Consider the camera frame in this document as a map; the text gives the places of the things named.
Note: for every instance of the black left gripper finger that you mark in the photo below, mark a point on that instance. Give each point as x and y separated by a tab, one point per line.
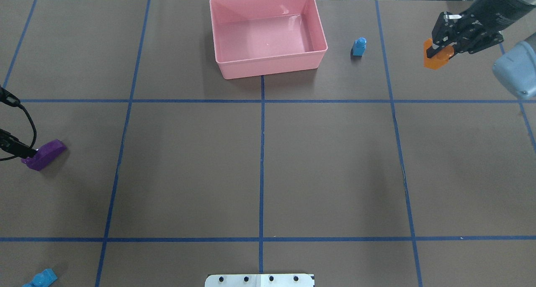
15	147

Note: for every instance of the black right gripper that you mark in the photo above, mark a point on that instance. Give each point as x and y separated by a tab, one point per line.
490	22

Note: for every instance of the orange block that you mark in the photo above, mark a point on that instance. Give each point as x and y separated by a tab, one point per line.
440	59

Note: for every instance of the purple block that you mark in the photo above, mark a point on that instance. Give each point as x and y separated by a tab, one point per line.
45	155

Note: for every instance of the small blue block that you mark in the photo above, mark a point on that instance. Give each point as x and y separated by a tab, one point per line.
359	47

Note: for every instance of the long blue block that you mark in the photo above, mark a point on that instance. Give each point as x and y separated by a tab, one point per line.
42	279

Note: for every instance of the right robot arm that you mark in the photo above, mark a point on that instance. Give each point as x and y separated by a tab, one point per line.
515	69

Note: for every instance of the pink plastic box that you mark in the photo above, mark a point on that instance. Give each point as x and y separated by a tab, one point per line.
252	38

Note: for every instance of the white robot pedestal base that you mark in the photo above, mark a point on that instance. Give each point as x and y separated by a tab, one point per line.
260	280

